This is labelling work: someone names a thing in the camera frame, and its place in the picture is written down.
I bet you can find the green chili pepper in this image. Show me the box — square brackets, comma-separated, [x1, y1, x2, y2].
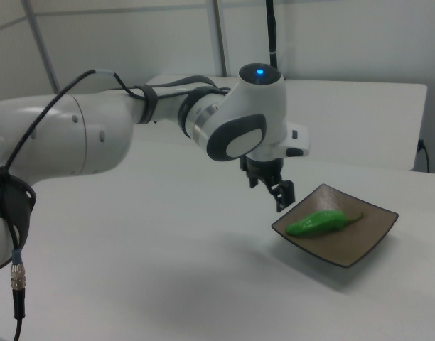
[285, 210, 365, 238]

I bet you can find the black wall cable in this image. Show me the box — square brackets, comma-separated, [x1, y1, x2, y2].
[417, 137, 431, 174]

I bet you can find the black cable holder bracket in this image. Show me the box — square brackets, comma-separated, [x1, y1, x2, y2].
[0, 159, 38, 249]

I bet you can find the black cable strap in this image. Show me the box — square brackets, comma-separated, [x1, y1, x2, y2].
[139, 84, 161, 126]

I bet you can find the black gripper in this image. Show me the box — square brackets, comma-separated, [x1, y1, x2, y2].
[240, 155, 296, 214]

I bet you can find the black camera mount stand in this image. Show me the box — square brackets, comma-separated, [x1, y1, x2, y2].
[264, 0, 281, 69]

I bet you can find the grey partition frame post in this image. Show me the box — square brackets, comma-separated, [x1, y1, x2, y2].
[22, 0, 61, 96]
[213, 0, 228, 77]

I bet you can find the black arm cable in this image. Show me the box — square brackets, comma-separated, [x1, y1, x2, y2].
[0, 69, 230, 341]

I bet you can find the brown square ceramic plate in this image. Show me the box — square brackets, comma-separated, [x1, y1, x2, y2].
[270, 183, 399, 269]

